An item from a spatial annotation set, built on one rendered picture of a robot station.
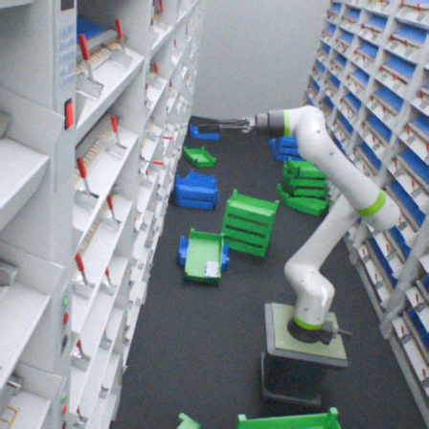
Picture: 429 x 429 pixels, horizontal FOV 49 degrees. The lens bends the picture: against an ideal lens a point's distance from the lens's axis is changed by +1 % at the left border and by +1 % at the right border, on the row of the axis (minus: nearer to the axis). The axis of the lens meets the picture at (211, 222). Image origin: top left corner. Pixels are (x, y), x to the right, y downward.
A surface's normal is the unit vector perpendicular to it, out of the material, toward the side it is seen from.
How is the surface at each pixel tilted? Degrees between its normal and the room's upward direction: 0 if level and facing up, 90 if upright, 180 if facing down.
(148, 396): 0
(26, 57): 90
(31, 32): 90
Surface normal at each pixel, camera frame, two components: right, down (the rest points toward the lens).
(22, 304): 0.47, -0.77
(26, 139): -0.03, 0.47
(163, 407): 0.15, -0.87
